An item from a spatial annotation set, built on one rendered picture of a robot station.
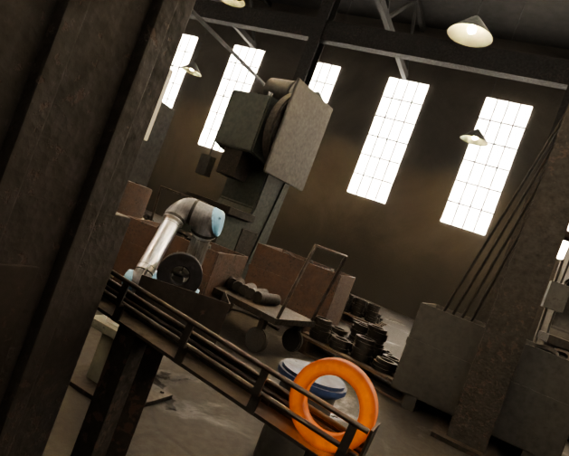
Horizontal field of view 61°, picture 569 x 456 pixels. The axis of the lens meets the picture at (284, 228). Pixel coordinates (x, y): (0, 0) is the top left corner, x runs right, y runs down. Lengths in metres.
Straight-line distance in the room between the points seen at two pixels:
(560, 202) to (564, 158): 0.31
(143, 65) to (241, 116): 5.88
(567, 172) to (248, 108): 4.36
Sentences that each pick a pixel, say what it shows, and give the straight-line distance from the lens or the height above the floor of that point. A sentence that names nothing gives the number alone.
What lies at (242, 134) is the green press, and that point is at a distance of 6.84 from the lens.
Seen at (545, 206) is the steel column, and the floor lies 1.76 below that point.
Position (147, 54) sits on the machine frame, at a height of 1.22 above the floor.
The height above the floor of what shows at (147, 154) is 1.29.
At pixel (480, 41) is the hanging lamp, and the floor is 4.35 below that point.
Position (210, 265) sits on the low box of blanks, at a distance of 3.95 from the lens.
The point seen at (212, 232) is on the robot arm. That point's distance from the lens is 2.13.
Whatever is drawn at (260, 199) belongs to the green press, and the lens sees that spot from 7.05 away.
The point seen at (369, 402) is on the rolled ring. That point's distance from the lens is 1.04.
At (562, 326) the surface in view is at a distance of 6.51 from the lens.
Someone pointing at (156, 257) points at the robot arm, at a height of 0.69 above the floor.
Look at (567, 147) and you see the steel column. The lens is 3.95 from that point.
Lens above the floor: 0.98
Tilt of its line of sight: level
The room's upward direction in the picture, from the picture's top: 21 degrees clockwise
